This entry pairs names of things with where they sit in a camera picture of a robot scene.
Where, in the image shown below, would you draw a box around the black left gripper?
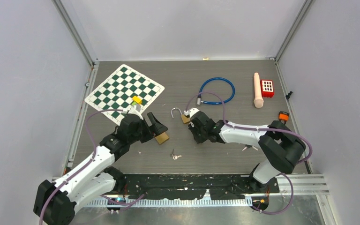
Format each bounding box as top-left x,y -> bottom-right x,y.
128,112 -> 167,144

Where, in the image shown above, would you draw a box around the brass padlock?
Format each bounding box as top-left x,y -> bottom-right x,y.
155,132 -> 169,145
170,107 -> 190,124

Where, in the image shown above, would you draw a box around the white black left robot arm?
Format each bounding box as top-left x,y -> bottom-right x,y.
33,110 -> 168,225

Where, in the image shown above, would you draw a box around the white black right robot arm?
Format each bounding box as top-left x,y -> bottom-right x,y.
185,108 -> 306,192

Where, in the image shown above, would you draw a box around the black headed key bunch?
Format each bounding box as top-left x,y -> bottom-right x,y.
242,145 -> 259,151

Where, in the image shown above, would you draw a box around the yellow block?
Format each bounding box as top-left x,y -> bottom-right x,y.
132,96 -> 143,105

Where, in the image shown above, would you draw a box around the silver keys with white tag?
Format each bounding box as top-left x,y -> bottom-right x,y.
170,150 -> 182,160

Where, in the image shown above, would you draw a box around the green white chessboard mat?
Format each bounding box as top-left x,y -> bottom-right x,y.
84,64 -> 165,125

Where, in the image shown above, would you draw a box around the beige wooden rolling pin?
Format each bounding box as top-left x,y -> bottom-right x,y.
253,72 -> 264,108

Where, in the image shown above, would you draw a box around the black front base panel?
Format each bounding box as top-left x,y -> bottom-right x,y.
109,174 -> 280,200

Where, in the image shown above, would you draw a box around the red block with holes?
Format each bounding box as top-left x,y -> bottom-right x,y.
260,79 -> 275,98

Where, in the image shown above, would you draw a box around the small orange padlock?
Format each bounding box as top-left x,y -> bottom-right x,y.
278,111 -> 290,121

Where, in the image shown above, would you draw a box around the blue cable lock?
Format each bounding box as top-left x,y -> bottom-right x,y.
196,77 -> 236,105

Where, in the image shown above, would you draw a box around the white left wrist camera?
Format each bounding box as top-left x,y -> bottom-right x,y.
122,105 -> 143,120

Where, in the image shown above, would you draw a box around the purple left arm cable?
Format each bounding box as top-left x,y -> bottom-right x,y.
38,109 -> 145,225

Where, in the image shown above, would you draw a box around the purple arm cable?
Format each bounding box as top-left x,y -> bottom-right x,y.
38,109 -> 145,225
184,91 -> 314,216

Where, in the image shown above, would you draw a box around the black knob on rail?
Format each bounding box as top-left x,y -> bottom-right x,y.
285,91 -> 293,100

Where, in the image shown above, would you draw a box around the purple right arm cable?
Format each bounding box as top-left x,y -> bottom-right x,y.
184,91 -> 314,216

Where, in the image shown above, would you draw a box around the aluminium frame rail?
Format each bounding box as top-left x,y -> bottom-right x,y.
46,173 -> 331,208

